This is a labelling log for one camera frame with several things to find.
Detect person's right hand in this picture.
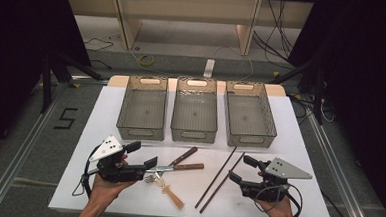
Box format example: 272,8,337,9
253,193,299,217

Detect light wooden shelf unit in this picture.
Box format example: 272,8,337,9
61,0,315,61

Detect black metal stand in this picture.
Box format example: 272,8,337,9
266,55,328,125
40,49,107,118

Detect yellow tape roll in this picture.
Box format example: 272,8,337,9
138,54,156,68

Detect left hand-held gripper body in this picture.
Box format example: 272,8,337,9
87,134,148,185

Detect white power cable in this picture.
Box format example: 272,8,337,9
212,44,256,83

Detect person's left hand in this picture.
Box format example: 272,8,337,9
87,174,135,206

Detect white board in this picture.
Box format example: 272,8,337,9
47,82,340,217

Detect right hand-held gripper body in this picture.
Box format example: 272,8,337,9
239,155,315,205

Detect light wooden utensil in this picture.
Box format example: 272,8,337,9
154,178,187,210

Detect bundle of black cables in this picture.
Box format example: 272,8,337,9
251,0,300,70

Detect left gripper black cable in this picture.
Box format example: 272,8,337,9
71,143,102,199

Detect long metal floor rail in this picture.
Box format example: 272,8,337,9
0,77,66,217
299,110,382,217

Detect white power strip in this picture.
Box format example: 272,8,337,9
203,58,217,80

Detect grey translucent plastic basket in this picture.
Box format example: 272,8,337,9
169,75,221,145
222,79,280,150
114,74,170,142

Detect dark curtain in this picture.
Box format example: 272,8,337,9
0,0,96,171
279,0,386,217

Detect black floor cable loop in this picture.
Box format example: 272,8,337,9
83,37,115,53

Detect red-brown-handled metal cutlery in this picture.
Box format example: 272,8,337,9
146,159,205,176

